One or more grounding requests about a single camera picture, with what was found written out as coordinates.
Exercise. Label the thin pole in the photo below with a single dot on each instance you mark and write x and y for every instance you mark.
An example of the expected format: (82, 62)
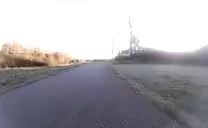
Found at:
(112, 49)

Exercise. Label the dark hedge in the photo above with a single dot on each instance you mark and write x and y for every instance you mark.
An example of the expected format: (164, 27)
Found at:
(172, 56)

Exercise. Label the grey asphalt road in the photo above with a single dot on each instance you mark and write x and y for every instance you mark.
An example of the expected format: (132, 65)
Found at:
(88, 100)

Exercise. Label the bare tree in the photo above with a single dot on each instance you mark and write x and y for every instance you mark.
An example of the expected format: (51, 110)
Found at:
(131, 40)

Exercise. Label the frosty grass verge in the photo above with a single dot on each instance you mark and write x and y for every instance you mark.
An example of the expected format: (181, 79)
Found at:
(18, 77)

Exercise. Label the row of brown bushes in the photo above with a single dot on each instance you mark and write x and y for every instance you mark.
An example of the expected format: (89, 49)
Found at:
(25, 58)

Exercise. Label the frosty grass field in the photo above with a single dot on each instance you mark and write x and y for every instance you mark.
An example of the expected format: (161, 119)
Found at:
(172, 83)

